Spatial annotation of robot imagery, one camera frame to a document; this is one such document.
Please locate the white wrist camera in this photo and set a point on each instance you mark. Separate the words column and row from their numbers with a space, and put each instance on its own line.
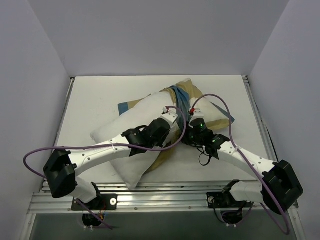
column 169, row 116
column 195, row 113

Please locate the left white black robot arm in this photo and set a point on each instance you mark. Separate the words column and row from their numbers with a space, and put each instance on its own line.
column 64, row 167

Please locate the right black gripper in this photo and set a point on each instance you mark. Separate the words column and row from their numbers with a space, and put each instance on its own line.
column 191, row 131

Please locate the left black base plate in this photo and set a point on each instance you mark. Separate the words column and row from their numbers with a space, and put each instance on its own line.
column 107, row 201

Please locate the white pillow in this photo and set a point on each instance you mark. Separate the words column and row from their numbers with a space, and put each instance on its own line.
column 142, row 113

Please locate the aluminium front rail frame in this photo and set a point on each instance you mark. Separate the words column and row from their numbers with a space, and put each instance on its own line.
column 145, row 198

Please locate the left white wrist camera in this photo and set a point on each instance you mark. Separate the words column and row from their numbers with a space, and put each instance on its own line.
column 169, row 116

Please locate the left aluminium side rail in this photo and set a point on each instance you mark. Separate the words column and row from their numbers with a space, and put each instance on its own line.
column 66, row 103

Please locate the aluminium side rail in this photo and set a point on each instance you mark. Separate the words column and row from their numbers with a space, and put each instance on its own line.
column 264, row 132
column 66, row 103

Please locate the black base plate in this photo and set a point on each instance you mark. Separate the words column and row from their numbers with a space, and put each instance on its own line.
column 107, row 201
column 219, row 200

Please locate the blue beige white pillowcase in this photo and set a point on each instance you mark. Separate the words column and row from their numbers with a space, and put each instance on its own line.
column 184, row 95

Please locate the right aluminium side rail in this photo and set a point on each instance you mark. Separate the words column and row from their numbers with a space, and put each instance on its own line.
column 264, row 132

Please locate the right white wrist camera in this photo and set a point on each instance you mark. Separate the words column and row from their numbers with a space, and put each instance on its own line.
column 195, row 113

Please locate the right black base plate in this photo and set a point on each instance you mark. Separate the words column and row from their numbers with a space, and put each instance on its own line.
column 219, row 200

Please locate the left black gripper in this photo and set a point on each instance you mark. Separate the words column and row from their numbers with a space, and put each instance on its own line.
column 172, row 129

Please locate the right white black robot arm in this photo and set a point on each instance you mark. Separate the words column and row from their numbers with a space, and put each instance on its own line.
column 277, row 185

